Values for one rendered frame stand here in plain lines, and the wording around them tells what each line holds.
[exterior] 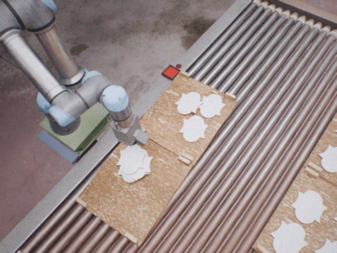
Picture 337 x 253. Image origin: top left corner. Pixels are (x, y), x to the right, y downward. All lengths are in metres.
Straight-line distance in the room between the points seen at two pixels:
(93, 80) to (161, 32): 2.28
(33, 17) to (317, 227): 1.31
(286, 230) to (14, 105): 2.58
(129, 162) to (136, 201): 0.17
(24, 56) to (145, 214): 0.75
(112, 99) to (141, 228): 0.57
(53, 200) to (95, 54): 2.02
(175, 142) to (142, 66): 1.66
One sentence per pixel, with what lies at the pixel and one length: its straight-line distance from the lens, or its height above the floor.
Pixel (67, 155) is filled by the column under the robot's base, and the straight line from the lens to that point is 1.58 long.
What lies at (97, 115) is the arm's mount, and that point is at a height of 0.94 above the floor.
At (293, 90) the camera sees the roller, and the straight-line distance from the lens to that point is 1.65.
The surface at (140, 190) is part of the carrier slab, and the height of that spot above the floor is 0.94.
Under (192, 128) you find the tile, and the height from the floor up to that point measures 0.94.
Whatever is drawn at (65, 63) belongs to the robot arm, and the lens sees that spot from 1.33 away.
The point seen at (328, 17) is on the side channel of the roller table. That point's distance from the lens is 2.04.
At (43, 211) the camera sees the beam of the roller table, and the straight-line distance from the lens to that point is 1.47.
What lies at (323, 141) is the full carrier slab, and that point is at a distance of 1.51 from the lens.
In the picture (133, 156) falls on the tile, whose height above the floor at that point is 0.98.
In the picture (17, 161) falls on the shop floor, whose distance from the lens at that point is 2.80.
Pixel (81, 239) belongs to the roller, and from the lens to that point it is 1.37.
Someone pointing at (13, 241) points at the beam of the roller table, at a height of 0.92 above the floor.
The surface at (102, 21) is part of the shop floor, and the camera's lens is 3.55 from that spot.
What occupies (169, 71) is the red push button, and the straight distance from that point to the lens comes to 1.66.
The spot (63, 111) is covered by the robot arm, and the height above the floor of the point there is 1.41.
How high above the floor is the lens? 2.18
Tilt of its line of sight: 59 degrees down
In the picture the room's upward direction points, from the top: 10 degrees counter-clockwise
